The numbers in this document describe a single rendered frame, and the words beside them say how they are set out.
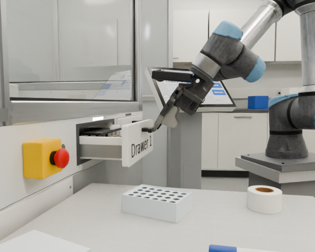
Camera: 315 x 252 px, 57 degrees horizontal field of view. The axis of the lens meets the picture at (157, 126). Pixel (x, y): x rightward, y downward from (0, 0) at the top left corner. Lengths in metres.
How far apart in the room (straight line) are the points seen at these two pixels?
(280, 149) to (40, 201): 0.84
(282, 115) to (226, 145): 2.76
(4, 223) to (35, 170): 0.10
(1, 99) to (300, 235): 0.57
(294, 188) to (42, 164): 0.86
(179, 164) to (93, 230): 1.27
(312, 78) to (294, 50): 3.38
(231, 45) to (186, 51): 3.37
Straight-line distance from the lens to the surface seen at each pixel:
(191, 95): 0.82
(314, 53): 1.09
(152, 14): 2.63
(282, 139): 1.17
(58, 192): 0.75
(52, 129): 0.71
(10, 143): 0.59
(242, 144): 3.91
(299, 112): 1.10
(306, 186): 1.18
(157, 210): 0.59
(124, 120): 1.13
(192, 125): 1.79
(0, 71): 0.59
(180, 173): 1.79
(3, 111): 0.58
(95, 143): 0.81
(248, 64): 0.88
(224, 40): 0.84
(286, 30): 4.48
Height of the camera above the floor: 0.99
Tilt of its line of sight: 5 degrees down
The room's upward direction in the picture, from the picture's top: straight up
